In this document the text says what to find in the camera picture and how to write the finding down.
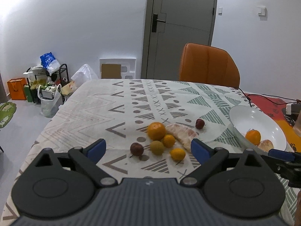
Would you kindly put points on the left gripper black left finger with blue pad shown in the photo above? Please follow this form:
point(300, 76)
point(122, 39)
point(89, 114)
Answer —
point(86, 159)

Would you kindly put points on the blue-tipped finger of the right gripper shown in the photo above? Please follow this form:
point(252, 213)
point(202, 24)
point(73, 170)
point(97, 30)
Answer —
point(280, 154)

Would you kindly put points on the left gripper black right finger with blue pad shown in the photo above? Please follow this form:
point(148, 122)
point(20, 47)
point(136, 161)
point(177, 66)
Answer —
point(212, 161)

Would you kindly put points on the dark brown passion fruit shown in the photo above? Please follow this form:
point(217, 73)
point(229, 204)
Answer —
point(136, 149)

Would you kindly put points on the pomelo piece in plate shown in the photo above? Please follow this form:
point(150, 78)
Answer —
point(266, 145)

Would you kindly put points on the clear plastic cup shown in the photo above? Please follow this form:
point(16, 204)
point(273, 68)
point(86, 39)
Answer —
point(297, 125)

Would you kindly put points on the small yellow-orange citrus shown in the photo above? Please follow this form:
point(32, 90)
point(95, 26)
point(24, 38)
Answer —
point(177, 154)

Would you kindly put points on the peeled pomelo piece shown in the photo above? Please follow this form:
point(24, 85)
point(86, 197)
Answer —
point(183, 134)

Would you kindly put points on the small red apple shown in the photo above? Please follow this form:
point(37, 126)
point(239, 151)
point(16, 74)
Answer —
point(199, 124)

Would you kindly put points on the orange in plate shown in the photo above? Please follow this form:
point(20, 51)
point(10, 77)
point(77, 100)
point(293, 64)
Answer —
point(253, 136)

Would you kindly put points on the small orange mandarin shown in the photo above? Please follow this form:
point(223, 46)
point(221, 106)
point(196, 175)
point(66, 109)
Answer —
point(168, 141)

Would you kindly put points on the power strip with plugs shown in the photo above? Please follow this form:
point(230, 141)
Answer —
point(293, 109)

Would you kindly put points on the red orange mat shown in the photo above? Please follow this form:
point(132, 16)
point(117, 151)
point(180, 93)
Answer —
point(274, 107)

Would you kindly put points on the white ceramic plate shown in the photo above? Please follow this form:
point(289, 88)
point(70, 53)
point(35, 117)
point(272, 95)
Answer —
point(245, 118)

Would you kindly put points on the yellow-green round fruit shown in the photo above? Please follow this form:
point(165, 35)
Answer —
point(157, 148)

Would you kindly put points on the large orange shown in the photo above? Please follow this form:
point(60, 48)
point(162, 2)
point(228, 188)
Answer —
point(156, 131)

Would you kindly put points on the patterned white tablecloth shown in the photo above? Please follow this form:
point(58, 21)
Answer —
point(49, 191)

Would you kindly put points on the white plastic bag with items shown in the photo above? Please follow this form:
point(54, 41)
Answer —
point(49, 107)

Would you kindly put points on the clear plastic bag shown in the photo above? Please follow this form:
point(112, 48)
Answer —
point(84, 74)

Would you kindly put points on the green box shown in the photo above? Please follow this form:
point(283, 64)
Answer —
point(27, 93)

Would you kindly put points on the brown cardboard sheet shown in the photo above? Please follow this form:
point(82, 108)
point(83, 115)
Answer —
point(111, 71)

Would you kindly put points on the green patterned cushion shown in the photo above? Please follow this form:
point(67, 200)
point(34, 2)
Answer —
point(7, 111)

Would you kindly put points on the orange leather chair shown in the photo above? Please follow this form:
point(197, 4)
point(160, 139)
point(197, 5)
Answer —
point(208, 65)

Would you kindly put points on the black metal rack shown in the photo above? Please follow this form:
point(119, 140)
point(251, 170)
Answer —
point(37, 76)

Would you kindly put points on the blue white bag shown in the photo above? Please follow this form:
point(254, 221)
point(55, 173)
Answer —
point(49, 63)

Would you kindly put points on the orange paper bag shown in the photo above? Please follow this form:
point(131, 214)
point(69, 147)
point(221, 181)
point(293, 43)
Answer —
point(16, 88)

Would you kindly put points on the white foam packaging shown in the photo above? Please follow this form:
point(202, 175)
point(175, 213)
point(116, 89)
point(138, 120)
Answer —
point(128, 66)

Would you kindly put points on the grey door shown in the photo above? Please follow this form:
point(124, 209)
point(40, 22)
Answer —
point(186, 21)

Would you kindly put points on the small white wall socket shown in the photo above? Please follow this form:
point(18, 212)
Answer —
point(220, 11)

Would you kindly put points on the white wall switch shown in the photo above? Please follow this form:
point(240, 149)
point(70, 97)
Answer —
point(261, 11)

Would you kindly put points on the black door handle lock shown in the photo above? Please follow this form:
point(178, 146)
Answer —
point(155, 22)

